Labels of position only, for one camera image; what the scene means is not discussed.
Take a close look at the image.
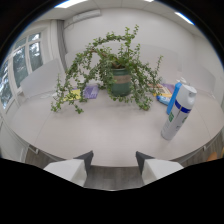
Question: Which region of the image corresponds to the white Dettol spray can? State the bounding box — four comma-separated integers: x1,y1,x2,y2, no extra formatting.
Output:
160,84,198,141

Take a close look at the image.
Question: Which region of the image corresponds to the blue packet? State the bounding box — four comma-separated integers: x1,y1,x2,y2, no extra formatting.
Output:
156,95,172,107

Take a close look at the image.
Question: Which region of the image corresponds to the yellow paper sheet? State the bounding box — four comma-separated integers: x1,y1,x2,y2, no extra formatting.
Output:
63,88,82,103

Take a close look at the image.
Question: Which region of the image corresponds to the purple booklet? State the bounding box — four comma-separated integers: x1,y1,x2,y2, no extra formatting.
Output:
82,84,100,100

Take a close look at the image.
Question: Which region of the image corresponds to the colourful book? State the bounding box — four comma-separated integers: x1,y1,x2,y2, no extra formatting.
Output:
152,82,176,99

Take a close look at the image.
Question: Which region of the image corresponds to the green ceramic plant pot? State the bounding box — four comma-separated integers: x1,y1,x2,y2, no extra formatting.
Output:
110,67,133,98

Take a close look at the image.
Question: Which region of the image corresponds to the white partition panel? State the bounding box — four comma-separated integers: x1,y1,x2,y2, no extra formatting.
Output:
19,58,66,100

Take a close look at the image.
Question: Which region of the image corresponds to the green trailing plant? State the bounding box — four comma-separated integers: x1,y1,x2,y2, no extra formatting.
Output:
50,24,164,115

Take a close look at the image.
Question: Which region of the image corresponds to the window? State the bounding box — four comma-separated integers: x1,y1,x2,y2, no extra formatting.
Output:
0,31,45,111

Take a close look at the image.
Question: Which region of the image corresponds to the ceiling light panel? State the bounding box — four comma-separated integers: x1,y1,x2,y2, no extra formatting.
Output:
54,0,88,9

